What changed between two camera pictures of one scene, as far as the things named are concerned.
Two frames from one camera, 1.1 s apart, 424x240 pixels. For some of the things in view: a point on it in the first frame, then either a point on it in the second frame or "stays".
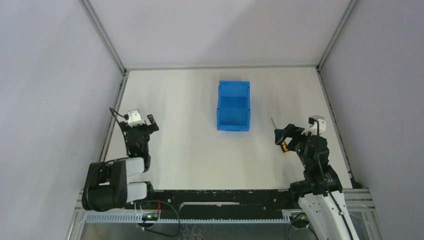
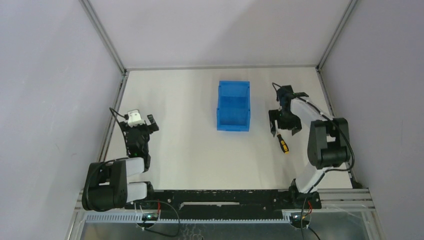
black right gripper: [280, 134] to [295, 123]
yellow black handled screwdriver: [283, 144] stays
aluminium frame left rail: [124, 73] stays
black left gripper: [142, 128] stays
